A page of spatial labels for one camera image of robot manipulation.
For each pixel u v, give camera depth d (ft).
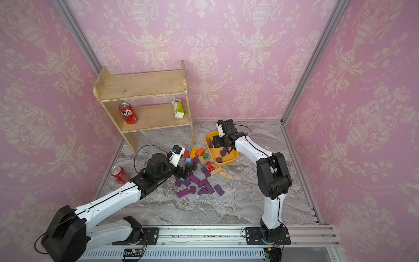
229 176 3.03
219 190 2.88
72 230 1.30
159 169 2.05
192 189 2.88
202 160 3.21
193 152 3.36
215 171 3.10
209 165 3.18
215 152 3.37
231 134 2.41
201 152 3.37
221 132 2.79
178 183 2.95
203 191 2.87
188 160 3.18
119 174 2.74
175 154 2.26
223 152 3.34
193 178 2.95
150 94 2.43
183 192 2.88
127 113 2.74
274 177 1.65
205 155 3.37
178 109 2.99
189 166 2.36
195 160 3.28
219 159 3.28
